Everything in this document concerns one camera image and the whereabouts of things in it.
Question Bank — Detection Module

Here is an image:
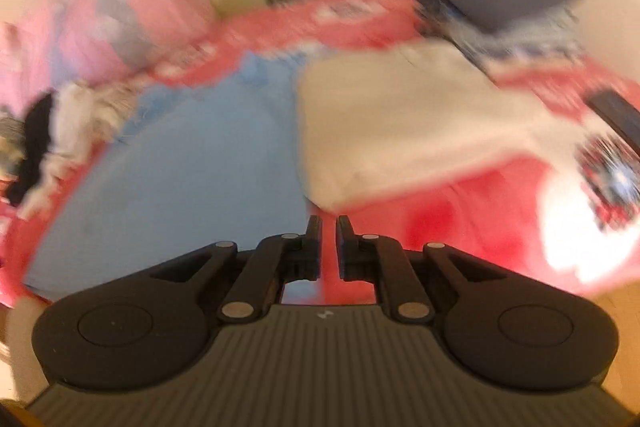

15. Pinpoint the red floral bed blanket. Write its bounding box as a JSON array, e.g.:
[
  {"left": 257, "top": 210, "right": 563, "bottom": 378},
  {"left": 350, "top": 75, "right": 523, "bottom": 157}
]
[{"left": 1, "top": 0, "right": 639, "bottom": 306}]

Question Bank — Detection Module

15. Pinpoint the cream folded garment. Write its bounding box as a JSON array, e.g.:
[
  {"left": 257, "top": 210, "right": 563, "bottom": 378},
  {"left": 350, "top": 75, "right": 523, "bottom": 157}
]
[{"left": 297, "top": 39, "right": 582, "bottom": 211}]

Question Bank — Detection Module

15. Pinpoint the light blue t-shirt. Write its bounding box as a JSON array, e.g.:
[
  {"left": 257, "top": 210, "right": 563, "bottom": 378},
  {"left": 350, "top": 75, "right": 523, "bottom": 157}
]
[{"left": 23, "top": 52, "right": 309, "bottom": 301}]

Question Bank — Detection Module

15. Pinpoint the white fleece garment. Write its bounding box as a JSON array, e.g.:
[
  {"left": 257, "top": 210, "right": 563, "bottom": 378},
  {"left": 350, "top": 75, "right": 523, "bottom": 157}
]
[{"left": 17, "top": 81, "right": 137, "bottom": 220}]

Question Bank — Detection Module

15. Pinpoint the pink purple folded quilt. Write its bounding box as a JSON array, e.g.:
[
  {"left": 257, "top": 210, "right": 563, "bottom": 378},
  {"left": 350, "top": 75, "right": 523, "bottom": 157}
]
[{"left": 1, "top": 0, "right": 216, "bottom": 116}]

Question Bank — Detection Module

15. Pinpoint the black garment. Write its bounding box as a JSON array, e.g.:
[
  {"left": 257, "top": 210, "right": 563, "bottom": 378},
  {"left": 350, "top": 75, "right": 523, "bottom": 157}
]
[{"left": 6, "top": 91, "right": 53, "bottom": 208}]

